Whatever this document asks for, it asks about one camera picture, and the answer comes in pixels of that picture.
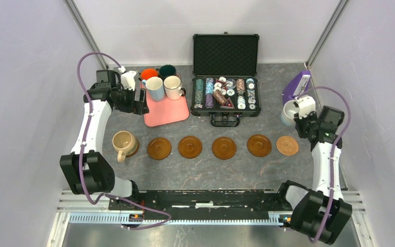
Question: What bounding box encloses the wooden coaster five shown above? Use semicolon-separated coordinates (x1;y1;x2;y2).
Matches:
246;134;273;157

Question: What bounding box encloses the wooden coaster two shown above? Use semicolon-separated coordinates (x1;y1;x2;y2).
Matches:
147;137;172;160

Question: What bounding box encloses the cream mug dark handle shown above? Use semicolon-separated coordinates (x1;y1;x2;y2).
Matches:
164;76;186;100

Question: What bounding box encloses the beige ceramic mug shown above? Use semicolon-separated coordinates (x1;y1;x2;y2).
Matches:
112;131;139;163

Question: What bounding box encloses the light blue mug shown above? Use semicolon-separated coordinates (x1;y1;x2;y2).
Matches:
145;77;165;102

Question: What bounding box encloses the pink serving tray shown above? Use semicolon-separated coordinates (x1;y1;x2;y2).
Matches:
144;90;189;127

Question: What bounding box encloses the purple metronome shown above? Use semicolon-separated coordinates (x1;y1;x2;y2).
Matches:
281;70;312;105

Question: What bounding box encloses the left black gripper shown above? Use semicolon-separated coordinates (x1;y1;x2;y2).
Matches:
114;84;149;115

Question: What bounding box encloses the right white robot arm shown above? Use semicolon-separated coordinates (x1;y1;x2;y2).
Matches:
276;106;352;245

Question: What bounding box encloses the wooden coaster three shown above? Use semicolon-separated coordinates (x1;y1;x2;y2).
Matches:
178;136;203;159

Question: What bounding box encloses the white mug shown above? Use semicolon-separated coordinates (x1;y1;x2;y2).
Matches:
280;100;299;127

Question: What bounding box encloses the wooden coaster one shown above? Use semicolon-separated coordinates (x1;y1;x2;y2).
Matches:
120;135;139;158

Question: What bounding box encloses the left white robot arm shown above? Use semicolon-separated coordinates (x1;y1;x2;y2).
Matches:
59;69;149;195

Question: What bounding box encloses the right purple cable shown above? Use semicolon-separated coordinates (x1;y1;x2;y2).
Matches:
296;85;351;244

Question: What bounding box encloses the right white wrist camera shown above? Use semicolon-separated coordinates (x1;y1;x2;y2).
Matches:
294;95;316;119

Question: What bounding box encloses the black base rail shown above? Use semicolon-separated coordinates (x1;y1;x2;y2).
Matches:
108;189;295;221

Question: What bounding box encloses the wooden coaster four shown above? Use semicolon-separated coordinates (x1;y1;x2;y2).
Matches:
212;137;237;160

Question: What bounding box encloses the dark green mug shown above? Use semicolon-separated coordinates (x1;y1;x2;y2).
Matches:
158;64;177;80

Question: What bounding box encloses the orange mug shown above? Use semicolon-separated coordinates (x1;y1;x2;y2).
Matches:
140;68;159;81

